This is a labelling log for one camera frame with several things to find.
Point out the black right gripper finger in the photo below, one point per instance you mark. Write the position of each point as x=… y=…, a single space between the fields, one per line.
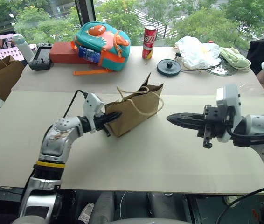
x=185 y=123
x=190 y=116

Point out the white sneaker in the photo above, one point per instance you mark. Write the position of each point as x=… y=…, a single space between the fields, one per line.
x=231 y=200
x=86 y=213

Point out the black garment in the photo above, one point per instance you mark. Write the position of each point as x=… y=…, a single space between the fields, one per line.
x=261 y=50

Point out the black round kettle base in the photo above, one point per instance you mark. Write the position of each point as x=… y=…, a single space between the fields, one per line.
x=168 y=67

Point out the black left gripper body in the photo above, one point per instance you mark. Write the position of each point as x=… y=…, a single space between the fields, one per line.
x=100 y=122

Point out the black window frame pillar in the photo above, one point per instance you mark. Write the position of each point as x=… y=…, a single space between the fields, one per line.
x=85 y=11

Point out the red rectangular box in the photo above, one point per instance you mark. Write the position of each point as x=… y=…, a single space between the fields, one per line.
x=62 y=52

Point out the small white purple cup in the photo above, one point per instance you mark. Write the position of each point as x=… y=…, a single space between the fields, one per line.
x=33 y=47

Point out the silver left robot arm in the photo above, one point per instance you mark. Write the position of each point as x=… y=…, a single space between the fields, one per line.
x=55 y=140

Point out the grey rounded robot leg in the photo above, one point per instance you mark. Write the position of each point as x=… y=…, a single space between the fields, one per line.
x=104 y=207
x=160 y=206

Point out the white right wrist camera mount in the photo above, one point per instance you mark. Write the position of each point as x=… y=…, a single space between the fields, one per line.
x=231 y=100

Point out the teal dinosaur kids backpack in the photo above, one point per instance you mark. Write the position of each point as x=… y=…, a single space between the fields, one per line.
x=102 y=42

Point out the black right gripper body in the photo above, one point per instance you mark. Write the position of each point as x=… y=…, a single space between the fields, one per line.
x=213 y=123

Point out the black handheld controller with screen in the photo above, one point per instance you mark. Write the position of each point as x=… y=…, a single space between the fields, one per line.
x=41 y=57

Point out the red cola can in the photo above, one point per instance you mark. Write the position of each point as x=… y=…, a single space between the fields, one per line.
x=149 y=42

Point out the white crumpled plastic bag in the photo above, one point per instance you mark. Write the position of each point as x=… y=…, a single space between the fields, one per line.
x=193 y=51

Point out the round silver tray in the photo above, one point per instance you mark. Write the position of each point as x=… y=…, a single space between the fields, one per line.
x=224 y=69

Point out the white mint water bottle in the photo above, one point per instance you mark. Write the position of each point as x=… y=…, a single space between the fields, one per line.
x=23 y=47

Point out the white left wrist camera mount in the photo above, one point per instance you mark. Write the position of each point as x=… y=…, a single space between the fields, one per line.
x=92 y=105

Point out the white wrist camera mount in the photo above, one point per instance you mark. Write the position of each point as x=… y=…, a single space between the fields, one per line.
x=92 y=105
x=231 y=100

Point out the light green cloth pouch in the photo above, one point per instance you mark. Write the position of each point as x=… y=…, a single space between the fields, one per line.
x=233 y=58

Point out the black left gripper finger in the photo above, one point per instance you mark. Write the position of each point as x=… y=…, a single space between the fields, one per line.
x=112 y=119
x=113 y=115

